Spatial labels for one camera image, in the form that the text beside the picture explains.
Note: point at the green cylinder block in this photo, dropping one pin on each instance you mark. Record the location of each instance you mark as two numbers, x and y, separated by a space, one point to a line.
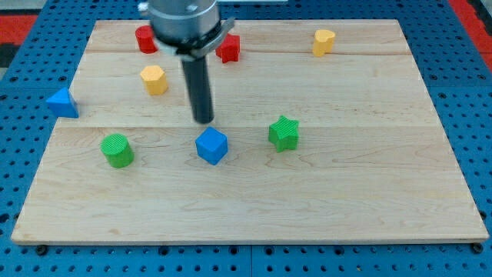
117 150

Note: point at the red cylinder block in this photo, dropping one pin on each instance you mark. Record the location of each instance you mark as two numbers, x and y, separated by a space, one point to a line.
145 39

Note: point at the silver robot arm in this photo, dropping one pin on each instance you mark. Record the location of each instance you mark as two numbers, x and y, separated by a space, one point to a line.
190 30

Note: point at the yellow heart block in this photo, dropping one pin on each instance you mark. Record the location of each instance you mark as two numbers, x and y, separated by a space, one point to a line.
323 42

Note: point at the wooden board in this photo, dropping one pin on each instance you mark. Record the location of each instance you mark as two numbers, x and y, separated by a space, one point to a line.
373 163

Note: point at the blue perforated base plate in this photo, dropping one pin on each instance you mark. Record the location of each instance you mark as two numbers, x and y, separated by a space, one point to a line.
456 76

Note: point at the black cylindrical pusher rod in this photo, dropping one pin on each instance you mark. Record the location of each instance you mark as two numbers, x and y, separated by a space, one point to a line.
199 89

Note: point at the blue cube block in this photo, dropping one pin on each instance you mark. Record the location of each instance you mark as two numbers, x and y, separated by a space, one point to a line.
212 145

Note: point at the blue triangle block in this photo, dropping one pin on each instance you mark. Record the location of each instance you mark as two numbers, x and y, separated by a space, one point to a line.
62 104

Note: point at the green star block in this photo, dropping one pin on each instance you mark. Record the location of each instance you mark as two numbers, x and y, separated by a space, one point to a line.
283 134

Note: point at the red star block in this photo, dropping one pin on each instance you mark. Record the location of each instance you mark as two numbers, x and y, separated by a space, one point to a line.
229 50

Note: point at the yellow hexagon block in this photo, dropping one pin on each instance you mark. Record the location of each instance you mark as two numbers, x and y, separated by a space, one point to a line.
154 79

